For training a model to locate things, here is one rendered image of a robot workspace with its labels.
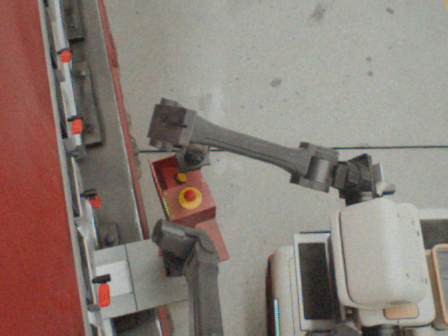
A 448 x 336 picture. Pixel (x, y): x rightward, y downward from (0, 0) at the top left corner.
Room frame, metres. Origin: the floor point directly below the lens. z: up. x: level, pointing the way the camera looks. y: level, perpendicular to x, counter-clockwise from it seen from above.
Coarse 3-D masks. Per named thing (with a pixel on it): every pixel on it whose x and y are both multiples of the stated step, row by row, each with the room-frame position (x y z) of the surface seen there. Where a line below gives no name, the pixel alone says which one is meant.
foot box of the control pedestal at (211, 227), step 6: (204, 222) 0.74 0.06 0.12; (210, 222) 0.78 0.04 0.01; (216, 222) 0.78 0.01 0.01; (204, 228) 0.72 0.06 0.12; (210, 228) 0.75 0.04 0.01; (216, 228) 0.75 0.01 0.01; (210, 234) 0.69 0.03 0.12; (216, 234) 0.72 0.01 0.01; (216, 240) 0.70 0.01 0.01; (222, 240) 0.70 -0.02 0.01; (216, 246) 0.67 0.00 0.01; (222, 246) 0.67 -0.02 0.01; (222, 252) 0.64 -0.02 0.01; (222, 258) 0.62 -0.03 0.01; (228, 258) 0.62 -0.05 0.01
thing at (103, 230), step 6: (114, 222) 0.48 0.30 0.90; (102, 228) 0.46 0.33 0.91; (108, 228) 0.46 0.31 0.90; (114, 228) 0.46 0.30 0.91; (102, 234) 0.44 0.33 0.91; (114, 234) 0.44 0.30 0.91; (102, 240) 0.42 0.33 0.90; (114, 240) 0.42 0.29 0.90; (102, 246) 0.40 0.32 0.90; (108, 246) 0.41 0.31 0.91; (114, 246) 0.41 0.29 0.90; (114, 318) 0.21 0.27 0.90; (120, 318) 0.21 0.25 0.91; (126, 318) 0.21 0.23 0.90; (132, 318) 0.21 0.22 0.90; (114, 324) 0.19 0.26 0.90; (120, 324) 0.19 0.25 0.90; (126, 324) 0.20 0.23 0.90; (132, 324) 0.20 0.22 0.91; (120, 330) 0.18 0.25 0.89
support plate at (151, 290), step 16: (144, 240) 0.40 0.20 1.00; (96, 256) 0.35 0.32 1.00; (112, 256) 0.35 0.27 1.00; (128, 256) 0.36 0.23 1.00; (144, 256) 0.36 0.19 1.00; (144, 272) 0.32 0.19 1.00; (160, 272) 0.32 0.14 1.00; (144, 288) 0.28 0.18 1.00; (160, 288) 0.28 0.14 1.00; (176, 288) 0.28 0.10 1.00; (112, 304) 0.23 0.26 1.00; (128, 304) 0.23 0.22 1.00; (144, 304) 0.24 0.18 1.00; (160, 304) 0.24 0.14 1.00
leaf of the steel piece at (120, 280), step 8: (112, 264) 0.33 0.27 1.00; (120, 264) 0.33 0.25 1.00; (96, 272) 0.31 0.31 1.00; (104, 272) 0.31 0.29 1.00; (112, 272) 0.31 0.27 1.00; (120, 272) 0.31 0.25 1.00; (128, 272) 0.31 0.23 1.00; (112, 280) 0.29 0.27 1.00; (120, 280) 0.29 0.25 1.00; (128, 280) 0.29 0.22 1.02; (112, 288) 0.27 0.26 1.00; (120, 288) 0.27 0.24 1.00; (128, 288) 0.27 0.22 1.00; (112, 296) 0.25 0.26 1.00
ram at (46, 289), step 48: (0, 0) 0.58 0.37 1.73; (0, 48) 0.47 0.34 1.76; (48, 48) 0.76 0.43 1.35; (0, 96) 0.38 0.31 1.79; (48, 96) 0.58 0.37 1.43; (0, 144) 0.30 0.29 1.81; (48, 144) 0.44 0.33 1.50; (0, 192) 0.22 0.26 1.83; (48, 192) 0.33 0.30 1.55; (0, 240) 0.16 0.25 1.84; (48, 240) 0.23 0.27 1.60; (0, 288) 0.10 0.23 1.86; (48, 288) 0.15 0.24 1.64
